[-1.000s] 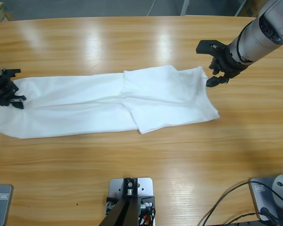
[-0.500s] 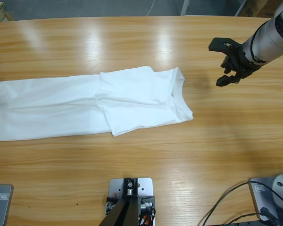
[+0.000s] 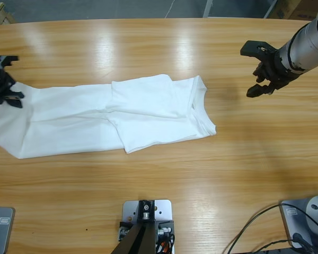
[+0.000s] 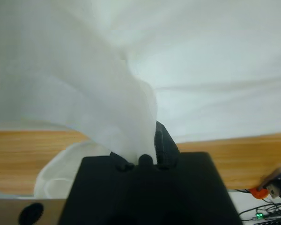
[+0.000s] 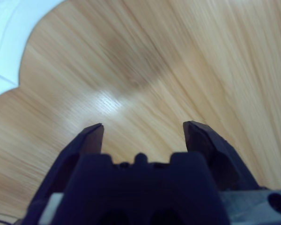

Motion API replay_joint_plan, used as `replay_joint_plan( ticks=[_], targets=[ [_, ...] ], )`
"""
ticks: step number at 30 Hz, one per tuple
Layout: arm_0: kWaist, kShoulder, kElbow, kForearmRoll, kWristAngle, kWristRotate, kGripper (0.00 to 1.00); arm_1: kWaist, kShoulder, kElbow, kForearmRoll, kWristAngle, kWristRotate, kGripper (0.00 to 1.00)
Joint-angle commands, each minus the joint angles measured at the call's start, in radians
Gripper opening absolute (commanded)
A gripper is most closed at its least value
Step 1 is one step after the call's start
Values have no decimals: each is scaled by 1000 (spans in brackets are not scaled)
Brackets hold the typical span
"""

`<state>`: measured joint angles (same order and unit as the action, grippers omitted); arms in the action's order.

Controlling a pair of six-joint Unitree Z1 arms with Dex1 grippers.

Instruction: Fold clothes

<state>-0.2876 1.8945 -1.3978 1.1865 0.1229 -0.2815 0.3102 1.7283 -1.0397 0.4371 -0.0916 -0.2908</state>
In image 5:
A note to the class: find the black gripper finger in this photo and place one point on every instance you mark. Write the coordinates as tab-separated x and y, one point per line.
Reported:
79	150
215	154

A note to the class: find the white T-shirt with UNITREE print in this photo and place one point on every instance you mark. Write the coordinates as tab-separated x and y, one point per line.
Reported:
7	35

